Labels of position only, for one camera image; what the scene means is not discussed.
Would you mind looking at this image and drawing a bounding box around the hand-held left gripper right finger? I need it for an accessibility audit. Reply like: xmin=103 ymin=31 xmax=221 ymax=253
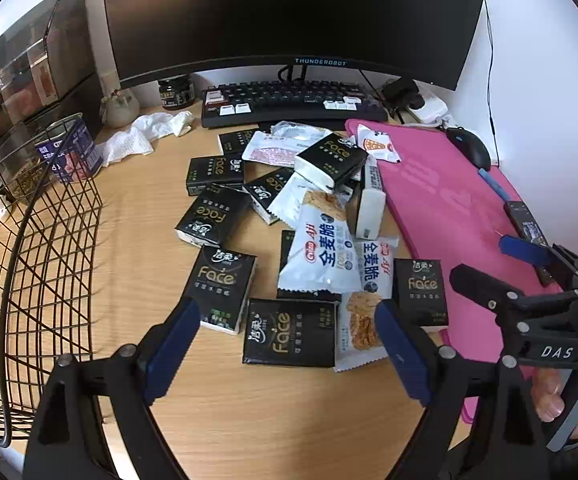
xmin=374 ymin=299 xmax=557 ymax=480

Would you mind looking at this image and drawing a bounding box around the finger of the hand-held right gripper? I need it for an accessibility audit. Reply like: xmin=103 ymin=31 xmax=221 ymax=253
xmin=498 ymin=234 xmax=578 ymax=277
xmin=450 ymin=263 xmax=578 ymax=333

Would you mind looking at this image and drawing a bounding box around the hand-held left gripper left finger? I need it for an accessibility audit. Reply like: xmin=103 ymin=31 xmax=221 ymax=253
xmin=23 ymin=296 xmax=202 ymax=480

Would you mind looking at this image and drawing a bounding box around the white oat snack packet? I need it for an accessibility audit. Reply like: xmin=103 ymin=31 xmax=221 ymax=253
xmin=278 ymin=191 xmax=363 ymax=295
xmin=267 ymin=172 xmax=314 ymax=226
xmin=335 ymin=237 xmax=400 ymax=373

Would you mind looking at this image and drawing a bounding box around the pile of black tissue packets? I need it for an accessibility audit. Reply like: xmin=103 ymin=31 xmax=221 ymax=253
xmin=175 ymin=130 xmax=450 ymax=368

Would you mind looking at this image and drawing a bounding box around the small pizza print sachet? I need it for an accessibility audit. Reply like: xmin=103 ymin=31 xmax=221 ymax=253
xmin=356 ymin=124 xmax=402 ymax=163

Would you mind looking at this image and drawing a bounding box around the black wire basket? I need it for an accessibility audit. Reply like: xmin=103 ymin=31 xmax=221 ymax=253
xmin=0 ymin=122 xmax=104 ymax=448

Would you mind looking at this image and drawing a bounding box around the pink and white pouch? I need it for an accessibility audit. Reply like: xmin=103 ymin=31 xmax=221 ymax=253
xmin=242 ymin=131 xmax=302 ymax=167

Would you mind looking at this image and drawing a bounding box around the person's right hand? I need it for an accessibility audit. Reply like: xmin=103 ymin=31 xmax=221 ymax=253
xmin=530 ymin=367 xmax=567 ymax=423

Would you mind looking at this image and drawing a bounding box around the blue pen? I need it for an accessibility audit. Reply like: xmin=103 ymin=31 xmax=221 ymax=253
xmin=478 ymin=167 xmax=512 ymax=203

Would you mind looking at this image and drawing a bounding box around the pink mouse pad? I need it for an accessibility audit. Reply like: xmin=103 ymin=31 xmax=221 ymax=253
xmin=344 ymin=119 xmax=570 ymax=426

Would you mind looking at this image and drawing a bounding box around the black computer mouse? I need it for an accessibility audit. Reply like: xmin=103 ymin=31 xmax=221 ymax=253
xmin=445 ymin=126 xmax=492 ymax=171

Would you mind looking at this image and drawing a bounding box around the white paper towel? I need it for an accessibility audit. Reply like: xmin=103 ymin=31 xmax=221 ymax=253
xmin=96 ymin=111 xmax=194 ymax=167

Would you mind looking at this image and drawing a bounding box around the blue food tin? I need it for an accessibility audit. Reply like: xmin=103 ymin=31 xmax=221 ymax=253
xmin=35 ymin=112 xmax=104 ymax=183

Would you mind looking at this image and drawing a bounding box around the small ceramic vase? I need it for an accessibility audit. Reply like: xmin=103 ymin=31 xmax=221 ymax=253
xmin=101 ymin=89 xmax=140 ymax=128

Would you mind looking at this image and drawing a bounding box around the dark glass jar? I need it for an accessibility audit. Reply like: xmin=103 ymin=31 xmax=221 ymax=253
xmin=158 ymin=75 xmax=194 ymax=111

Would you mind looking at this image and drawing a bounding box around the dark mechanical keyboard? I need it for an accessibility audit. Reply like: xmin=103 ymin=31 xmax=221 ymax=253
xmin=200 ymin=80 xmax=390 ymax=129

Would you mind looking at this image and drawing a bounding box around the black computer monitor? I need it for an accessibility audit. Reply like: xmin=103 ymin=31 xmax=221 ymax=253
xmin=101 ymin=0 xmax=492 ymax=93

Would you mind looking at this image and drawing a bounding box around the black cable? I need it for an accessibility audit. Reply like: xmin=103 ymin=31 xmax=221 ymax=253
xmin=481 ymin=0 xmax=500 ymax=163

